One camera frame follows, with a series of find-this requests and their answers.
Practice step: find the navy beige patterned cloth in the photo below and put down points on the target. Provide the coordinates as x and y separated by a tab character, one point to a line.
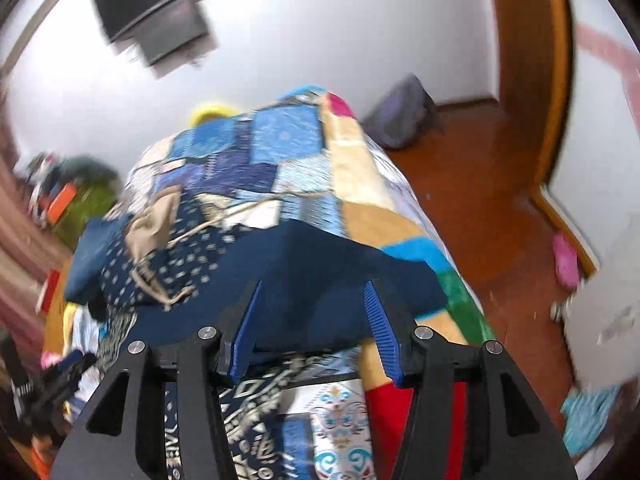
200	255

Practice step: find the teal cloth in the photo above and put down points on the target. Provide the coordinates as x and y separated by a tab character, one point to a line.
590	420

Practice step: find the navy blue garment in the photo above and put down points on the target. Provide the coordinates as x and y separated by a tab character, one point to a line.
325	270

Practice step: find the colourful block fleece blanket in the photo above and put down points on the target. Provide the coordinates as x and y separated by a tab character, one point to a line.
370	210

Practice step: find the wooden door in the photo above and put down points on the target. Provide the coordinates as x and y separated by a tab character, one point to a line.
530	35

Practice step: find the green table cloth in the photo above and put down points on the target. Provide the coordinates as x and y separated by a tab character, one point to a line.
85	210

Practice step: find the orange box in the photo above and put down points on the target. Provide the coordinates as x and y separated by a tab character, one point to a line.
62	202

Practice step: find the blue patchwork bed sheet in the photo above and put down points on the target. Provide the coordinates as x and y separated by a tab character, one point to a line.
280	135

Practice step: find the grey green cloth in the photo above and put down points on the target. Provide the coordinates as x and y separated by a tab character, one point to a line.
85	167

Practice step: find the striped brown curtain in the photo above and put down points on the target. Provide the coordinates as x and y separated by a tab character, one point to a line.
20	260

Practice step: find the grey bag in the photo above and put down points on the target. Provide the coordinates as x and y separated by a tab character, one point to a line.
400	115

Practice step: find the pink slipper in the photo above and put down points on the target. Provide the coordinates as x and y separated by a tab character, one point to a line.
565	260

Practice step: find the red box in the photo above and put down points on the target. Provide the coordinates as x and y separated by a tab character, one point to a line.
49	287

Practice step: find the black wall television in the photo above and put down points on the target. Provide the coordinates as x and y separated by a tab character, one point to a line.
150	5

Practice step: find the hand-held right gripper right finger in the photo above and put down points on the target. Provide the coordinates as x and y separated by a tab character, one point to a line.
382	330

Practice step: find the orange cloth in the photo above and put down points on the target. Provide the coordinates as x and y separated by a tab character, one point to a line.
41	457

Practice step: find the yellow pillow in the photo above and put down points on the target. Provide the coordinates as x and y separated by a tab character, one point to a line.
212	112

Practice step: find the white cabinet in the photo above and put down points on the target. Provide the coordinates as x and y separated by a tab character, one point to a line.
610	310

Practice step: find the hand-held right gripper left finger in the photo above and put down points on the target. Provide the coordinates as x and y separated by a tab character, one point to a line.
246	330

